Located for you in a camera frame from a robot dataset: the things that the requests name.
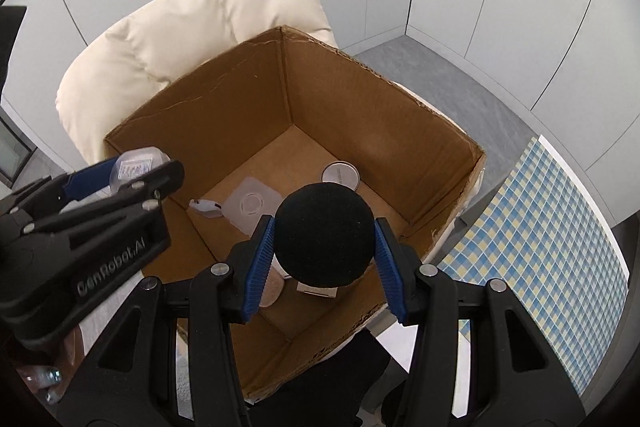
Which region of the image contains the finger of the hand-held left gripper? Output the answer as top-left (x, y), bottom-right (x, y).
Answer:
top-left (24, 159), bottom-right (186, 239)
top-left (0, 157), bottom-right (120, 219)

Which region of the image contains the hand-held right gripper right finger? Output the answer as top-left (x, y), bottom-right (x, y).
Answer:
top-left (374, 217), bottom-right (586, 427)

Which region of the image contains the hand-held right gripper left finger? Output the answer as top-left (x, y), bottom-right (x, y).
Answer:
top-left (55, 214), bottom-right (276, 427)

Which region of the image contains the beige powder puff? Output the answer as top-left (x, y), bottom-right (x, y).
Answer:
top-left (260, 274), bottom-right (287, 308)

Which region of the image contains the clear oval labelled container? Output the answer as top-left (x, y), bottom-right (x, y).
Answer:
top-left (109, 147), bottom-right (171, 195)

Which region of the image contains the white cube carton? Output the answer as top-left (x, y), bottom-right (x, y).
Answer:
top-left (296, 282), bottom-right (338, 299)

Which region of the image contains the pale blue translucent case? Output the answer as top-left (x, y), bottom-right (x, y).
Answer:
top-left (189, 198), bottom-right (223, 220)

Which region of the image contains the clear square plastic box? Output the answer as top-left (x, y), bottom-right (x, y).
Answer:
top-left (220, 177), bottom-right (282, 239)

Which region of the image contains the black round puff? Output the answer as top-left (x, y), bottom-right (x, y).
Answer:
top-left (275, 182), bottom-right (377, 290)

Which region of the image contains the red jar with gold lid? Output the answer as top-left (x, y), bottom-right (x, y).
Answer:
top-left (321, 161), bottom-right (362, 194)

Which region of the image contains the brown cardboard box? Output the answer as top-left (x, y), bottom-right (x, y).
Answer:
top-left (103, 25), bottom-right (487, 400)

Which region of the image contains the person's left hand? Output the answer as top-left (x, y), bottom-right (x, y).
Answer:
top-left (14, 326), bottom-right (84, 404)

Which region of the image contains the person's left leg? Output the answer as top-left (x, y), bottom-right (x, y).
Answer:
top-left (250, 332), bottom-right (416, 427)

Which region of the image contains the blue yellow checkered tablecloth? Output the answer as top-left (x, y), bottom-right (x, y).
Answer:
top-left (437, 137), bottom-right (628, 395)

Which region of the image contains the cream padded armchair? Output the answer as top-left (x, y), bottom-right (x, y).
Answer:
top-left (56, 0), bottom-right (487, 358)

